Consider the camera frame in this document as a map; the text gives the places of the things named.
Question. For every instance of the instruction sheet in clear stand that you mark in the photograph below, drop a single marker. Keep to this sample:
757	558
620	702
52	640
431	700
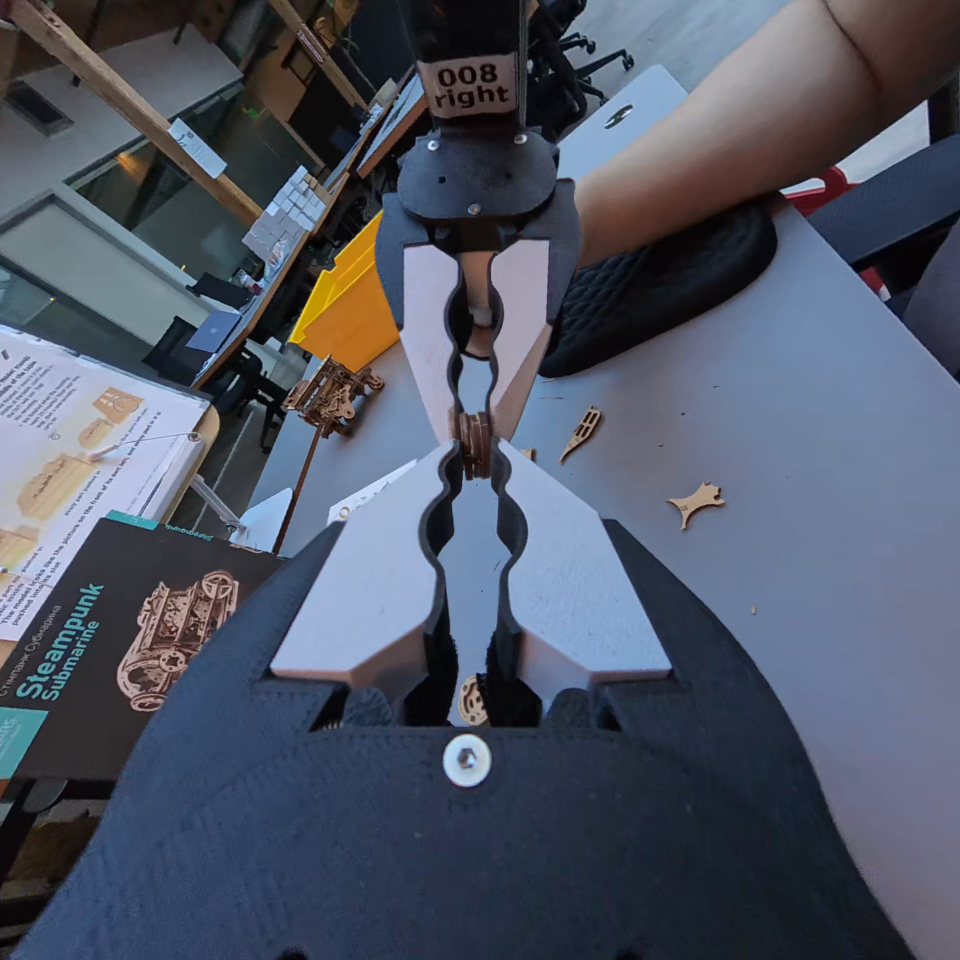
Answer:
75	420

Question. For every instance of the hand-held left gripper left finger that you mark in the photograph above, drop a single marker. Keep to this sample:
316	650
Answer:
360	592

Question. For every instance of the grey desk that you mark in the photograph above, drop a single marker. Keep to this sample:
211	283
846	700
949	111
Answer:
750	450

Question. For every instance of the black wrist rest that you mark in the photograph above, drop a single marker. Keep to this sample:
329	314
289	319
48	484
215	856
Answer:
660	292

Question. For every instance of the black model kit box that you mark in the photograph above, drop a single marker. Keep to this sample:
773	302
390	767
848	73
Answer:
97	637

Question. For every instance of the assembled wooden model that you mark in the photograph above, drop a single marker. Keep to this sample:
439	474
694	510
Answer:
334	394

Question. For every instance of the stack of small white boxes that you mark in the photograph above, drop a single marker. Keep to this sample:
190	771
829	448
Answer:
289	214

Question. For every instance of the yellow plastic bin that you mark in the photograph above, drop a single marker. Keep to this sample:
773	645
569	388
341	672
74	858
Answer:
352	307

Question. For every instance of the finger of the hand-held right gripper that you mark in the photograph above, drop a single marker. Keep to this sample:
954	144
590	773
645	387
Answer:
427	300
529	300

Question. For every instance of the black office chair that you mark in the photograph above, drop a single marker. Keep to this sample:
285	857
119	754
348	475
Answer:
885	217
577	52

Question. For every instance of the person's right forearm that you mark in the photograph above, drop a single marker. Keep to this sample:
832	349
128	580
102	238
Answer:
750	120

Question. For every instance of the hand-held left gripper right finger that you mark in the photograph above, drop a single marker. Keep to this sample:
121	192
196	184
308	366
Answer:
592	600

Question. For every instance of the black desk grommet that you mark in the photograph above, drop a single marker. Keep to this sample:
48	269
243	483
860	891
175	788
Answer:
619	114

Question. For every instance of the slotted wooden offcut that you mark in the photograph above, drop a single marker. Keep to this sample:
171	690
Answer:
583	433

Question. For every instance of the illustrated instruction booklet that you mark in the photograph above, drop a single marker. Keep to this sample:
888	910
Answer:
375	491

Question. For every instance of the white stand base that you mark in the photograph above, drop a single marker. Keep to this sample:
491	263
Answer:
266	525

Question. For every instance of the star-shaped wooden offcut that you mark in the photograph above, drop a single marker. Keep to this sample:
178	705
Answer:
696	506

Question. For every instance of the wooden wheel disc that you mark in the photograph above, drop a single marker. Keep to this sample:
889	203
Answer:
474	446
472	701

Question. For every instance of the laptop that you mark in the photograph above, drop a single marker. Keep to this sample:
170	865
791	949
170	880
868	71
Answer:
214	330

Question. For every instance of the wooden workbench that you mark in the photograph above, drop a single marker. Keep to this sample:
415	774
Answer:
300	262

